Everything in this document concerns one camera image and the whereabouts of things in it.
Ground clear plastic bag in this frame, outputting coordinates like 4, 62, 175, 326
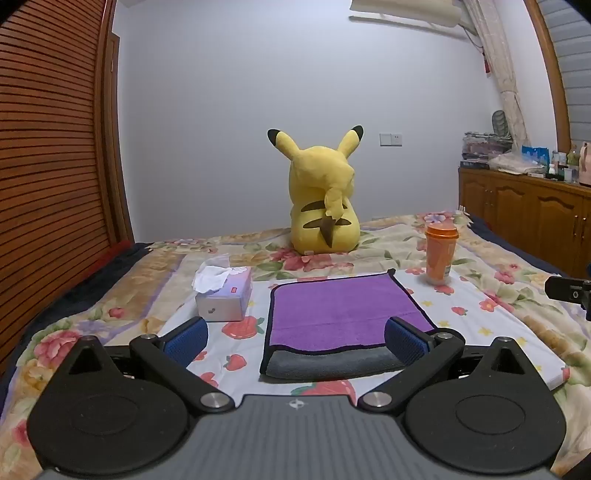
488, 151, 546, 175

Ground white air conditioner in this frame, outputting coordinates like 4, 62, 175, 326
348, 0, 468, 29

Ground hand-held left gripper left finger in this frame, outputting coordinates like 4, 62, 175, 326
68, 317, 234, 414

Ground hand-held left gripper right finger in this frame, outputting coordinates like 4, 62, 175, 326
359, 316, 525, 413

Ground wooden cabinet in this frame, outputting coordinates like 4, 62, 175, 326
457, 167, 591, 278

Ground grey mesh object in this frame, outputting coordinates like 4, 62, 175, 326
491, 109, 512, 137

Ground beige curtain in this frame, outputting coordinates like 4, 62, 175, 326
463, 0, 530, 154

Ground blue packet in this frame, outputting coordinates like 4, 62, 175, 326
521, 145, 550, 165

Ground floral bed blanket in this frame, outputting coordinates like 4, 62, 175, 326
0, 211, 591, 480

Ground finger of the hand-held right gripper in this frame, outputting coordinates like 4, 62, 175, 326
545, 262, 591, 321

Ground white tissue box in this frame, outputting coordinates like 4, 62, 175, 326
193, 265, 254, 323

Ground yellow plush toy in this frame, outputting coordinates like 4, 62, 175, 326
266, 124, 365, 256

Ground wooden slatted wardrobe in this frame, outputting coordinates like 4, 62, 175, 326
0, 0, 136, 377

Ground orange plastic cup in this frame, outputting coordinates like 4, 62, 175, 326
424, 223, 460, 286

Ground white strawberry print cloth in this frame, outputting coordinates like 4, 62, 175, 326
104, 267, 570, 409

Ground stack of folded cloths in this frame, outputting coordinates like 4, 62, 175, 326
461, 131, 514, 169

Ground purple and grey towel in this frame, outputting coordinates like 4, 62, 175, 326
259, 268, 437, 382

